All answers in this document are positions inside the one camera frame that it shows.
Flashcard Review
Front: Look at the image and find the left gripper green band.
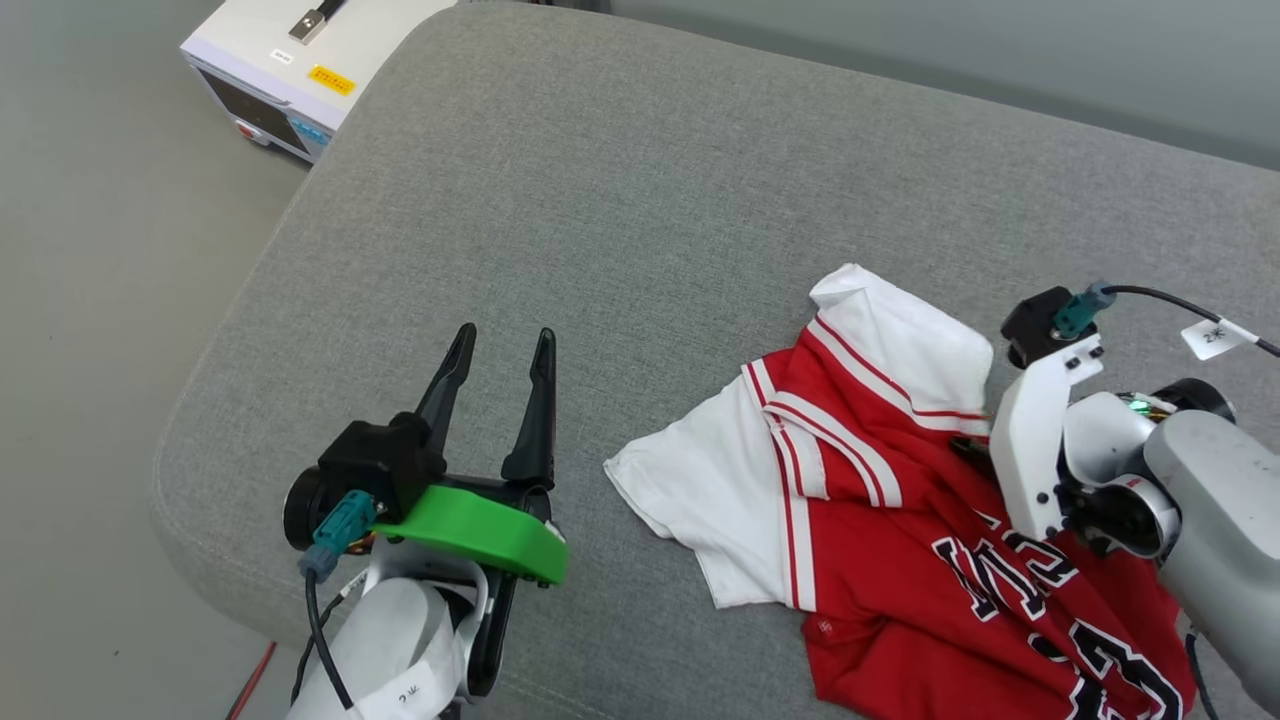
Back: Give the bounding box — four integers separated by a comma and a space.
365, 322, 570, 699

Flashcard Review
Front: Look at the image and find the black cable teal plug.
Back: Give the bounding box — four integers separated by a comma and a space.
295, 490, 379, 713
1052, 281, 1280, 359

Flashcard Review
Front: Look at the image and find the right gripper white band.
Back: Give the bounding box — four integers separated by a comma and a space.
950, 334, 1105, 542

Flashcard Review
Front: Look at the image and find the grey fabric sofa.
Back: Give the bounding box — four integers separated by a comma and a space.
152, 0, 1280, 720

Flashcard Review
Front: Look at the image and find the grey metal handle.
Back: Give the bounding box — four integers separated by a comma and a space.
288, 0, 347, 46

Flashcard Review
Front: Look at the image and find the thin red cable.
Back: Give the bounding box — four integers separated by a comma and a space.
225, 640, 277, 720

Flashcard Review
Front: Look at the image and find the white box appliance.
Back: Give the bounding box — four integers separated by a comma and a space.
180, 0, 459, 165

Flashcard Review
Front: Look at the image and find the white paper cable tag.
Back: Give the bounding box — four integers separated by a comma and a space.
1180, 317, 1260, 362
350, 655, 467, 720

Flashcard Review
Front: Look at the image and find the red white basketball jersey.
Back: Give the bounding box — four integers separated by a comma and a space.
604, 263, 1201, 720

